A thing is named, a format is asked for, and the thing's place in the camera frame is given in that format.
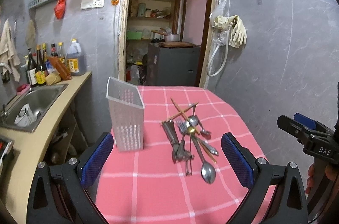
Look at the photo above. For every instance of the steel fork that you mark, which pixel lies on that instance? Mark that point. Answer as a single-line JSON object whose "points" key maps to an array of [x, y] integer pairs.
{"points": [[181, 148]]}

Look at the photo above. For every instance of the gold small spoon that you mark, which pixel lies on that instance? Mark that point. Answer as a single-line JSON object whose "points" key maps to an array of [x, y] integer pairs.
{"points": [[192, 130]]}

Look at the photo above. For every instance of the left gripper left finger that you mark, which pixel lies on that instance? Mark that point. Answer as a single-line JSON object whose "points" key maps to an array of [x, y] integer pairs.
{"points": [[59, 193]]}

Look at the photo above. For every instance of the rubber gloves on wall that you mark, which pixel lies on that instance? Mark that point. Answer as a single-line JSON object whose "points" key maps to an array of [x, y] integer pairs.
{"points": [[232, 30]]}

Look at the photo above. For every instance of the steel kitchen sink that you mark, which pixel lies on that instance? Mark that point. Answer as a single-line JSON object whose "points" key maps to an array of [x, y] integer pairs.
{"points": [[40, 100]]}

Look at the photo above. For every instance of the large oil jug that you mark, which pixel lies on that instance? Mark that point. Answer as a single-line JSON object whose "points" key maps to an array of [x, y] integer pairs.
{"points": [[75, 59]]}

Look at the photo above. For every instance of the white cup in sink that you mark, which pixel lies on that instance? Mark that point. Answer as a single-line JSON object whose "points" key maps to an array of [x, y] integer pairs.
{"points": [[25, 117]]}

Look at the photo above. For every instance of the dark grey cabinet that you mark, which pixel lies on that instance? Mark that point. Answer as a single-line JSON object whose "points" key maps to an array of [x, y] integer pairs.
{"points": [[172, 66]]}

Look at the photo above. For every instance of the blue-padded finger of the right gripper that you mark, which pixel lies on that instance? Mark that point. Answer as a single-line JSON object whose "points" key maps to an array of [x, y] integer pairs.
{"points": [[305, 121]]}

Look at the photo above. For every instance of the wall power socket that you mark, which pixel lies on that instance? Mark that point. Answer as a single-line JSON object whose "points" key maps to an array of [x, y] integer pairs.
{"points": [[92, 4]]}

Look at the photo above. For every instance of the white perforated utensil basket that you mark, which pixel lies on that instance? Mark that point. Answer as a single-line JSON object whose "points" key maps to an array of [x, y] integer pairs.
{"points": [[127, 114]]}

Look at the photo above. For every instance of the pink checked tablecloth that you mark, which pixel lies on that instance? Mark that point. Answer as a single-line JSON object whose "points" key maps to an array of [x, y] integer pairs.
{"points": [[146, 186]]}

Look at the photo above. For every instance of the wooden chopstick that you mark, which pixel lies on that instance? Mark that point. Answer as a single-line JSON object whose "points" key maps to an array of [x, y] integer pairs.
{"points": [[181, 112], [178, 107]]}

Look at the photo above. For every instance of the small steel teaspoon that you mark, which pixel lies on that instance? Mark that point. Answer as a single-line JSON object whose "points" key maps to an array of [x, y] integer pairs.
{"points": [[206, 134]]}

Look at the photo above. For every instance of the dark soy sauce bottle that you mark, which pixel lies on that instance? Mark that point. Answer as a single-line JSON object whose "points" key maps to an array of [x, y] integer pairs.
{"points": [[31, 69]]}

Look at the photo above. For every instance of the hanging beige towel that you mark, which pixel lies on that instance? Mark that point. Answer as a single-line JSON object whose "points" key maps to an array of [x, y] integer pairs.
{"points": [[8, 51]]}

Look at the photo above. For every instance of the red plastic bag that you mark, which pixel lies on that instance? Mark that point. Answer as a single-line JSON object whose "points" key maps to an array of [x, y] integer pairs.
{"points": [[59, 9]]}

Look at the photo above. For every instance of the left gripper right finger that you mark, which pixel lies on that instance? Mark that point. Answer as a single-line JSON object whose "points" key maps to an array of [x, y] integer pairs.
{"points": [[288, 201]]}

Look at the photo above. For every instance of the ornate handle steel spoon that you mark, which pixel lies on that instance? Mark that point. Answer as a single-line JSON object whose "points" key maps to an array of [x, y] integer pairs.
{"points": [[210, 148]]}

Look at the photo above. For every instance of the large steel spoon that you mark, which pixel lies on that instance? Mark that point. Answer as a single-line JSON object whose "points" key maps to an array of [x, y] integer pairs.
{"points": [[207, 171]]}

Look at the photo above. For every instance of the person's right hand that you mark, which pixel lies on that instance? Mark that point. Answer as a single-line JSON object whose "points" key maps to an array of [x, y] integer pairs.
{"points": [[330, 173]]}

